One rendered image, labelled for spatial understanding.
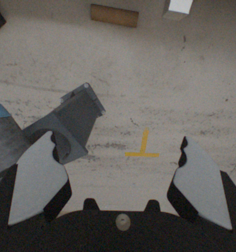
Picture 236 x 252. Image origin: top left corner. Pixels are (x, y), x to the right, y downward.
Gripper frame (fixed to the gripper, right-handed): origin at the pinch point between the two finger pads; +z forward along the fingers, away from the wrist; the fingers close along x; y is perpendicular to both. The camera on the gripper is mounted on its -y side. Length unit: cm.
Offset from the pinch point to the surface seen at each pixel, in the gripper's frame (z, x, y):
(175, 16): 12.1, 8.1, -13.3
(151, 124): 94, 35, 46
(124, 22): 87, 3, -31
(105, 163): 94, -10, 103
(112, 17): 86, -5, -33
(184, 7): 10.5, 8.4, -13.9
